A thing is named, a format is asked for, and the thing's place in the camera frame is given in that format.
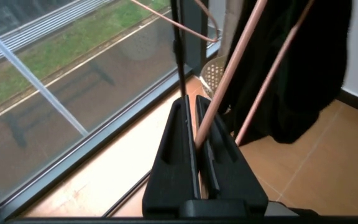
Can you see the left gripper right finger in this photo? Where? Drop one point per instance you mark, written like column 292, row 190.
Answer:
column 228, row 177

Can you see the black shorts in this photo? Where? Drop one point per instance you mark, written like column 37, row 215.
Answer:
column 306, row 62

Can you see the window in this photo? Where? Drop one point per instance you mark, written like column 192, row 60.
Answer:
column 73, row 93

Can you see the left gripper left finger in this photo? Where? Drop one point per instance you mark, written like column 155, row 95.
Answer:
column 169, row 174

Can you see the white laundry basket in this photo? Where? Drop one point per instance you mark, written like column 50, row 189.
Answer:
column 211, row 73

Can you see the black clothes rack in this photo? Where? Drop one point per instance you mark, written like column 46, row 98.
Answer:
column 179, row 62

